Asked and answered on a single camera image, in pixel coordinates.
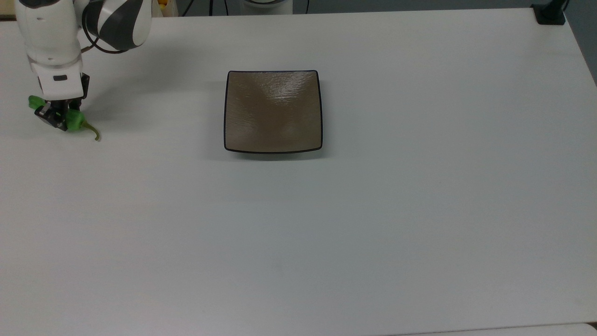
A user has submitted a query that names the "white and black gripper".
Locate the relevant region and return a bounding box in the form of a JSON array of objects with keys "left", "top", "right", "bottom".
[{"left": 29, "top": 58, "right": 90, "bottom": 132}]

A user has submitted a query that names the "green chili pepper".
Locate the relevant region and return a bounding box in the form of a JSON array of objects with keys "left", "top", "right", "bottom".
[{"left": 28, "top": 95, "right": 101, "bottom": 142}]

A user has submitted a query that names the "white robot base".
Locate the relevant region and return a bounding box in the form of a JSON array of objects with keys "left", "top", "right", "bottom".
[{"left": 240, "top": 0, "right": 294, "bottom": 15}]

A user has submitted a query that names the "square brown ceramic plate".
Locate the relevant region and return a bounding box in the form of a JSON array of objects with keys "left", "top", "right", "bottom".
[{"left": 223, "top": 70, "right": 324, "bottom": 155}]

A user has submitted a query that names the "black table clamp base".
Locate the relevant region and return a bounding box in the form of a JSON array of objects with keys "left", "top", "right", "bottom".
[{"left": 531, "top": 0, "right": 569, "bottom": 26}]

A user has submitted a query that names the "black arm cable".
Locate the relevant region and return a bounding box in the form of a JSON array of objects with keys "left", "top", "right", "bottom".
[{"left": 80, "top": 32, "right": 129, "bottom": 55}]

